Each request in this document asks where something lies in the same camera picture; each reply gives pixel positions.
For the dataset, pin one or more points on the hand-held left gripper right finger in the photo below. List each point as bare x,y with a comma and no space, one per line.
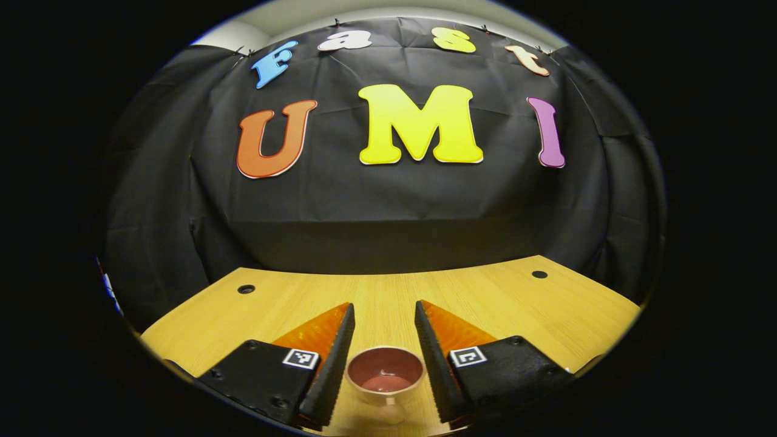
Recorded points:
434,364

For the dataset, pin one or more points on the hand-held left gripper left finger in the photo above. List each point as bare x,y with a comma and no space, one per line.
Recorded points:
334,370

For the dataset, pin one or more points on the beige cup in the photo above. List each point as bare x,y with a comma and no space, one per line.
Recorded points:
385,367

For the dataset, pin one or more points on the wooden desktop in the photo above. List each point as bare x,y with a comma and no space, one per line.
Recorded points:
546,315

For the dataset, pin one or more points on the black backdrop cloth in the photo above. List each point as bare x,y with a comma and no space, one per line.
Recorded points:
394,200

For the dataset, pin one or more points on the bright screen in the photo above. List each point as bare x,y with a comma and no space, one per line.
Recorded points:
110,288

